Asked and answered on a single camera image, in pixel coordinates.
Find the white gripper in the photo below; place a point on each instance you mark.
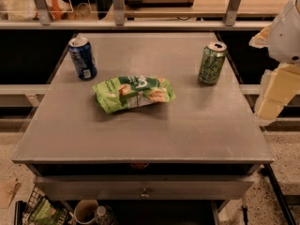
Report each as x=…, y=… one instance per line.
x=286, y=37

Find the green rice chip bag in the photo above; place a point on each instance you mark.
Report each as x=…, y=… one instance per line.
x=128, y=92

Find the orange white snack bag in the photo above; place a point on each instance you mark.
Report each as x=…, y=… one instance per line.
x=27, y=10

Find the green snack bag in basket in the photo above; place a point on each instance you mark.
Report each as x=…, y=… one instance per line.
x=45, y=213

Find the green soda can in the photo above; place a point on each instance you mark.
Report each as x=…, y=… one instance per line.
x=213, y=59

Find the blue soda can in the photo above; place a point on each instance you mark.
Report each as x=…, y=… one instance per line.
x=80, y=51

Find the clear plastic bottle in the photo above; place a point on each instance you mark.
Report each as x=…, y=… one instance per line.
x=104, y=215

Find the paper cup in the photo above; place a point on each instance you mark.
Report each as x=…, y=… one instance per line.
x=85, y=211

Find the grey table drawer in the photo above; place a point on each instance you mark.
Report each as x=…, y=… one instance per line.
x=144, y=187

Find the wire basket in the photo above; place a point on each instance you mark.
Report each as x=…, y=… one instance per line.
x=23, y=209

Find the metal shelf rail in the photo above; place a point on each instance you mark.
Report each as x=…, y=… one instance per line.
x=177, y=25

